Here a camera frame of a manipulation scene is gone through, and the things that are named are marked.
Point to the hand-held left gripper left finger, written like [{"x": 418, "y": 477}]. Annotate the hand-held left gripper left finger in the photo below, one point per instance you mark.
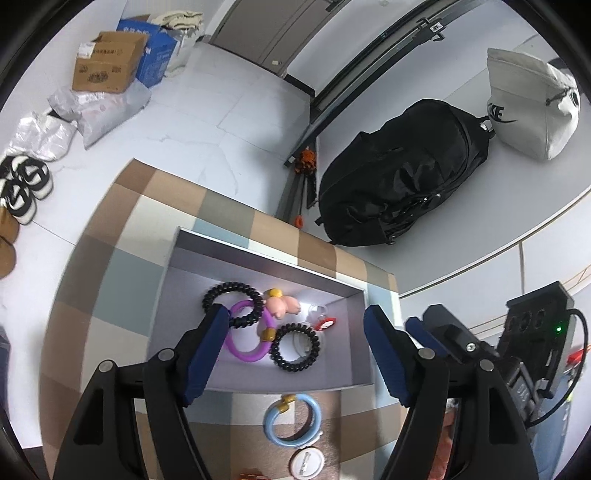
[{"x": 207, "y": 350}]

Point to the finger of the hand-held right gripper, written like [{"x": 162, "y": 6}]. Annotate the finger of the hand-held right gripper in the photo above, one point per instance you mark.
[
  {"x": 455, "y": 332},
  {"x": 419, "y": 333}
]

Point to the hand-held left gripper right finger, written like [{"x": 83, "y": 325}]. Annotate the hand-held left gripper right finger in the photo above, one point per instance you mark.
[{"x": 385, "y": 355}]

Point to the grey cardboard box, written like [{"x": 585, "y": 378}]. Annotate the grey cardboard box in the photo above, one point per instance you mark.
[{"x": 194, "y": 286}]

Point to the pink pig charm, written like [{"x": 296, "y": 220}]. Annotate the pink pig charm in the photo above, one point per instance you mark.
[{"x": 284, "y": 307}]

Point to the white round badge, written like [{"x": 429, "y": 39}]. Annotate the white round badge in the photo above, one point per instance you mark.
[{"x": 307, "y": 464}]

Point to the checked tablecloth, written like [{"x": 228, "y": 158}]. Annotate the checked tablecloth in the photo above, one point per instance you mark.
[{"x": 129, "y": 258}]

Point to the orange trinket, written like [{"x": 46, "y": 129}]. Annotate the orange trinket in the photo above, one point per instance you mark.
[{"x": 251, "y": 475}]

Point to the black backpack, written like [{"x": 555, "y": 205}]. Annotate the black backpack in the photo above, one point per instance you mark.
[{"x": 397, "y": 180}]

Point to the black metal coat rack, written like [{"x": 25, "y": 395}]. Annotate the black metal coat rack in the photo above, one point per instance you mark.
[{"x": 291, "y": 194}]

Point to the brown slipper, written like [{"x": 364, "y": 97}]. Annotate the brown slipper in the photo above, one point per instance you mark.
[
  {"x": 7, "y": 224},
  {"x": 4, "y": 258}
]

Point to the black white slipper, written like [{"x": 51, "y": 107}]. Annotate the black white slipper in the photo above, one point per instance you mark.
[
  {"x": 18, "y": 201},
  {"x": 27, "y": 173}
]

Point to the grey plastic mailer bag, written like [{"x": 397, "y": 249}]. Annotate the grey plastic mailer bag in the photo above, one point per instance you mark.
[{"x": 99, "y": 106}]

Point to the silver plastic mailer bag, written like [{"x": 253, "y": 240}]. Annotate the silver plastic mailer bag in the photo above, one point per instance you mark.
[{"x": 41, "y": 136}]

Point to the blue cardboard box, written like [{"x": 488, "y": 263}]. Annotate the blue cardboard box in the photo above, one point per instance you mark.
[{"x": 157, "y": 60}]

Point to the brown cardboard box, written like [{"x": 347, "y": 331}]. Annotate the brown cardboard box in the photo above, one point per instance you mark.
[{"x": 106, "y": 69}]

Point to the white woven sack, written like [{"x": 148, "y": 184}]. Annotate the white woven sack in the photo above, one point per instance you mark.
[{"x": 182, "y": 50}]

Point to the grey door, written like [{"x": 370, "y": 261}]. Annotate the grey door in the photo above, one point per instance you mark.
[{"x": 263, "y": 32}]

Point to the beige cloth bag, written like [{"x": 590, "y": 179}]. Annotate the beige cloth bag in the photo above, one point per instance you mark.
[{"x": 178, "y": 19}]

